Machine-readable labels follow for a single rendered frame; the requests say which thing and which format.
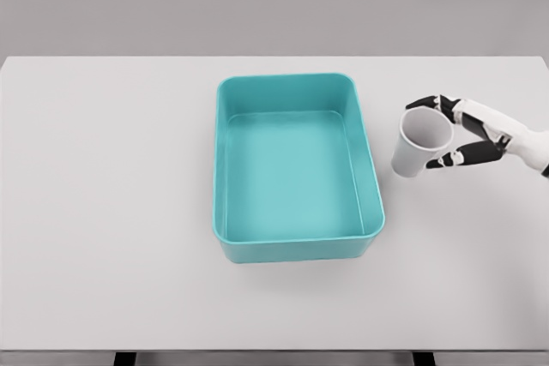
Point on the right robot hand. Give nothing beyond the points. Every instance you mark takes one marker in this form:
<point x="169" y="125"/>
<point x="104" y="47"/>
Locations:
<point x="512" y="130"/>

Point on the white paper cup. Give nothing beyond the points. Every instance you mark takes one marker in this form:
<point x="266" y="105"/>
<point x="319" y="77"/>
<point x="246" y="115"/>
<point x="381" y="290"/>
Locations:
<point x="412" y="145"/>

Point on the teal plastic basket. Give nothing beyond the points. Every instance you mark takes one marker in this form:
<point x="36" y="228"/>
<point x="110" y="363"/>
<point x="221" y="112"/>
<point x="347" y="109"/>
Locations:
<point x="296" y="169"/>

